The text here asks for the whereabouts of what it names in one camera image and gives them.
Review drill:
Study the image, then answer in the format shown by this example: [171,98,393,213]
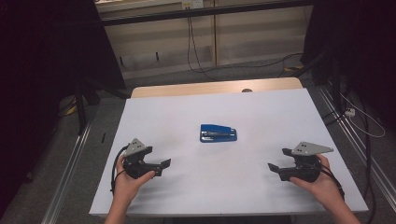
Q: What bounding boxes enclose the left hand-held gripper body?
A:
[122,137,164,180]

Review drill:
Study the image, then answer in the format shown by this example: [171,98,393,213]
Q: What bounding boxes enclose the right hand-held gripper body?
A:
[278,141,334,184]

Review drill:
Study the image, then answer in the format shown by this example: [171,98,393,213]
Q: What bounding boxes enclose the blue stapler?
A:
[199,123,238,144]

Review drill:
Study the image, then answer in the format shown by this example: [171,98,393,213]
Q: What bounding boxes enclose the person's left hand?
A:
[114,154,156,203]

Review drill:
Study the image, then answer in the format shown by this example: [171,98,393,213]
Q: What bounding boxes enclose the person's right hand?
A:
[289,154,344,206]

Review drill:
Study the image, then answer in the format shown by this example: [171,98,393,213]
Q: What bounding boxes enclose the white table cover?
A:
[89,88,369,217]

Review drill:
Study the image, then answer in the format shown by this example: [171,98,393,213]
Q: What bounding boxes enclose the black metal stand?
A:
[74,77,129,135]
[292,49,344,117]

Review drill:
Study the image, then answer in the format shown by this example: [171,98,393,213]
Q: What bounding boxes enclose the light wooden table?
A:
[130,77,304,99]

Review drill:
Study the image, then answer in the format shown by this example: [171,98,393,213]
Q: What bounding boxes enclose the black curtain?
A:
[0,0,127,216]
[300,0,396,132]

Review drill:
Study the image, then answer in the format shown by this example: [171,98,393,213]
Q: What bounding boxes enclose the black horizontal bar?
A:
[101,0,314,27]

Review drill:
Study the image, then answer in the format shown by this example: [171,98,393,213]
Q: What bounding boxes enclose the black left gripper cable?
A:
[109,145,130,196]

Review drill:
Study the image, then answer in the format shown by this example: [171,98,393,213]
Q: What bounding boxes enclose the aluminium floor rail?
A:
[40,120,93,224]
[317,85,396,203]

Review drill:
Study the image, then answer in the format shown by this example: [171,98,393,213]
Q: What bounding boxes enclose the thick black floor cable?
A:
[354,92,378,224]

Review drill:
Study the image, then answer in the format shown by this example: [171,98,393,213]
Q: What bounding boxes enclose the white cable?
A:
[339,92,387,139]

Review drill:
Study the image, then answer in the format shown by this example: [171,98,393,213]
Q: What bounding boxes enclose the long black floor cable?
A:
[189,17,304,75]

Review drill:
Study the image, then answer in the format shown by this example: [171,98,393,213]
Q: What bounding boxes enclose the black hanging cable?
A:
[186,17,219,83]

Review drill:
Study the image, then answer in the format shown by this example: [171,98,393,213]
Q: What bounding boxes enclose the white wall socket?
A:
[181,0,205,9]

